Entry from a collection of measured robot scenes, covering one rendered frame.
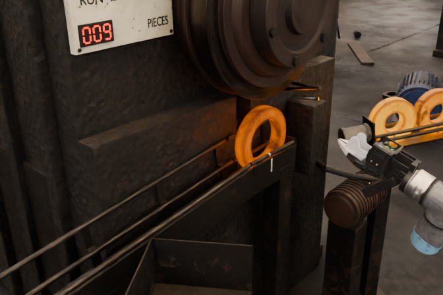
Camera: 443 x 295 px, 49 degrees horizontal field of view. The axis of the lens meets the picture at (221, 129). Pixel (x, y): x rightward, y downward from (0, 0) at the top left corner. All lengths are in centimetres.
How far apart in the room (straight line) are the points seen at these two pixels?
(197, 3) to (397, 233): 161
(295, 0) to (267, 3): 9
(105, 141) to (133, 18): 27
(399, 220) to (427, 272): 37
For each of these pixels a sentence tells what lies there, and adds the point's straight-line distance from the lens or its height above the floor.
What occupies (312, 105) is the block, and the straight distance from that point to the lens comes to 147.
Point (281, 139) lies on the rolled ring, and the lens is 139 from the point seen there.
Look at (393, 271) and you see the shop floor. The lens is 215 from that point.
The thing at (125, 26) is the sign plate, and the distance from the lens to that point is 108.
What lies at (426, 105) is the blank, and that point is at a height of 75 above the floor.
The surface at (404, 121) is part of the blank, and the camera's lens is 166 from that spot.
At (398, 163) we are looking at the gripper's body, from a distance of 127.
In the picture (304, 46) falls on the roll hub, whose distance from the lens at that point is 122.
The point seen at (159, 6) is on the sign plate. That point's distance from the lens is 113.
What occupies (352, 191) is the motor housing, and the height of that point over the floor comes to 53.
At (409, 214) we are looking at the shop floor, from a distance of 254.
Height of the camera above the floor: 130
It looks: 23 degrees down
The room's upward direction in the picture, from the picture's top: 1 degrees counter-clockwise
